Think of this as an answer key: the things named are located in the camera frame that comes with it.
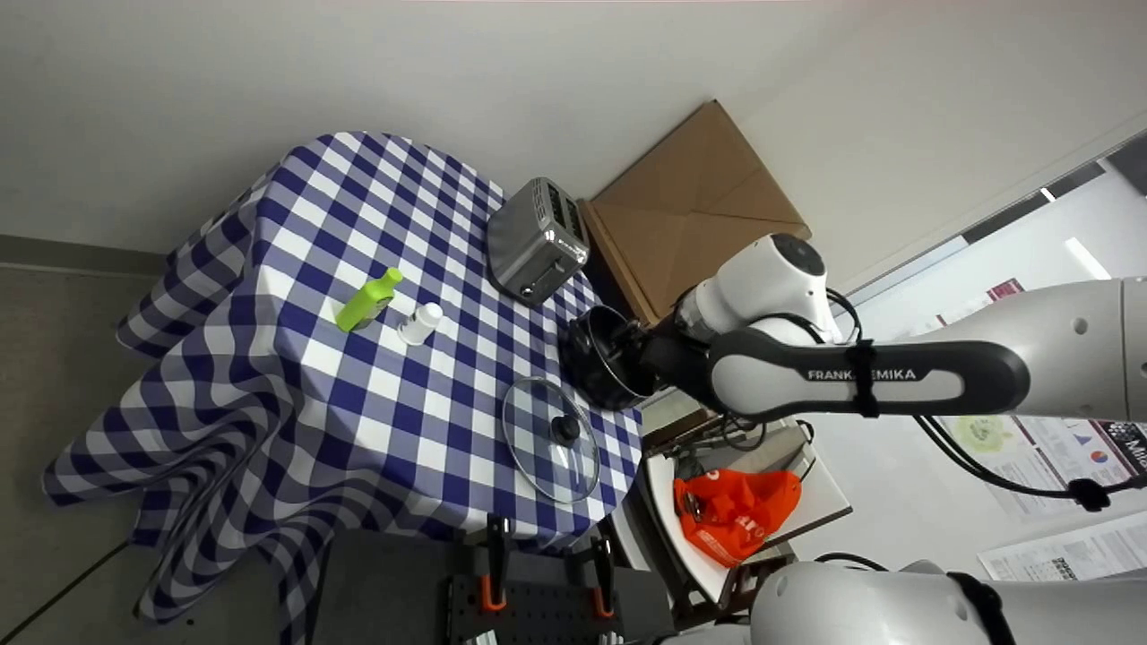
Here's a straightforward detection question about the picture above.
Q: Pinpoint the black perforated panel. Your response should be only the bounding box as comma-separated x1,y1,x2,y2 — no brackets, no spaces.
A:
442,542,674,645

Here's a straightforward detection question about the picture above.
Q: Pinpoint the blue white checkered tablecloth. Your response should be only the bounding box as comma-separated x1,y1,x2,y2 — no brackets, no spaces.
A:
44,126,649,632

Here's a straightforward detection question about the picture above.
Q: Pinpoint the silver toaster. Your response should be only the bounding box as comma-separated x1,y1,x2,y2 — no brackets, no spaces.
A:
484,177,593,307

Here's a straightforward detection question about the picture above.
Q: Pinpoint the green plastic bottle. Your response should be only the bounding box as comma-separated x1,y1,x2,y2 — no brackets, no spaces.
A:
335,264,409,337

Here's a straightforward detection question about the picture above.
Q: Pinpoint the small white bottle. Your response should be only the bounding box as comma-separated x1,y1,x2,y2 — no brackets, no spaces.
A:
397,302,446,352

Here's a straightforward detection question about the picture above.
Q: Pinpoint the glass pot lid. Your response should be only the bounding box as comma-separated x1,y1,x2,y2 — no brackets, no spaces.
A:
497,374,603,505

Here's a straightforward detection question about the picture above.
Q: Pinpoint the white board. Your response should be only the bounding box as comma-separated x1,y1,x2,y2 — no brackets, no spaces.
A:
643,419,856,605

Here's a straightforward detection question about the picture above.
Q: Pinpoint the black cooking pot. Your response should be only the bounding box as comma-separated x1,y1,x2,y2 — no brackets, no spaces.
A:
557,302,658,417

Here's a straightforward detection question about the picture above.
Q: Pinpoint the orange black clamp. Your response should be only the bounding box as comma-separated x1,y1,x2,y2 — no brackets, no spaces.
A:
578,534,629,625
472,513,514,619

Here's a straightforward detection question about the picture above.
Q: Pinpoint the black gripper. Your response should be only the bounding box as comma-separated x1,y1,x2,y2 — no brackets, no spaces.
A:
588,321,725,405

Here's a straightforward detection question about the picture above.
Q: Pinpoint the orange plastic bag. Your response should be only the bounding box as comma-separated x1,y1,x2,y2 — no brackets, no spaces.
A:
669,468,807,569

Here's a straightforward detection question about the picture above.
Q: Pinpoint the paper with green circle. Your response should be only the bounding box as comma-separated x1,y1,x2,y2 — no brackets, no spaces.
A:
932,413,1062,491

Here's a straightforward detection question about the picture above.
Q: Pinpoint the brown cardboard box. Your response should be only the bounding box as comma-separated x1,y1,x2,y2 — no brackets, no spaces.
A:
582,98,814,331

